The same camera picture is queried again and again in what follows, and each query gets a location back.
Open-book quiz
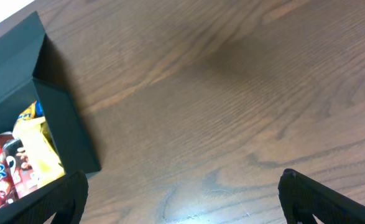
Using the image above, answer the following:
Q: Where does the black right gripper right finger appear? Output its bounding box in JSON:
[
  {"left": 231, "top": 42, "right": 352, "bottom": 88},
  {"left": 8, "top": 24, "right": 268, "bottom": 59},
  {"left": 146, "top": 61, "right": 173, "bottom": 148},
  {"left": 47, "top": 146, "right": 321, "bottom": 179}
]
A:
[{"left": 278, "top": 169, "right": 365, "bottom": 224}]

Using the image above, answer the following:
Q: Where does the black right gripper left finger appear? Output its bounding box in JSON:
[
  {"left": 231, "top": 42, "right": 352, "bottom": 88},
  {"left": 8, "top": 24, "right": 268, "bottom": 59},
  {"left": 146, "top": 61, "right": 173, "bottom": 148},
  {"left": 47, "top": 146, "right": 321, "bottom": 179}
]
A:
[{"left": 0, "top": 170, "right": 88, "bottom": 224}]

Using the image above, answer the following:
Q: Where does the orange Lemond biscuit packet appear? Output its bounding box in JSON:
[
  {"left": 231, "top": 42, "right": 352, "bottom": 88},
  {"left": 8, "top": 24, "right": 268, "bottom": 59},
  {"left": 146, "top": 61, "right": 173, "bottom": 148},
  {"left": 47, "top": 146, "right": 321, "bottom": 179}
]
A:
[{"left": 15, "top": 102, "right": 36, "bottom": 126}]

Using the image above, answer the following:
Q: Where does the blue cookie roll packet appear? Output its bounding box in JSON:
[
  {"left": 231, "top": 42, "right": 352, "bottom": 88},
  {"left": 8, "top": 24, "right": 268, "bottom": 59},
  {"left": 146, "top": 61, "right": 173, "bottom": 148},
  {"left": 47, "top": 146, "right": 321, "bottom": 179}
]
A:
[{"left": 34, "top": 101, "right": 44, "bottom": 118}]

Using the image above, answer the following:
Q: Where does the dark green gift box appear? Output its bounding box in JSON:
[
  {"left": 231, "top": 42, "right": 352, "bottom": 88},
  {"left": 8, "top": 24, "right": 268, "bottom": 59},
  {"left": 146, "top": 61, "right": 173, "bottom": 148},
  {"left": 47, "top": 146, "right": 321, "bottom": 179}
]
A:
[{"left": 0, "top": 12, "right": 101, "bottom": 175}]

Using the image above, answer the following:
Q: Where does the yellow snack packet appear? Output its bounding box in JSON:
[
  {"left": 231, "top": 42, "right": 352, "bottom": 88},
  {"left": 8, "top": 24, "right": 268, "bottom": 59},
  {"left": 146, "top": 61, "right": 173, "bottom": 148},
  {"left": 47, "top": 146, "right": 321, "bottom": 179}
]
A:
[{"left": 13, "top": 117, "right": 65, "bottom": 188}]

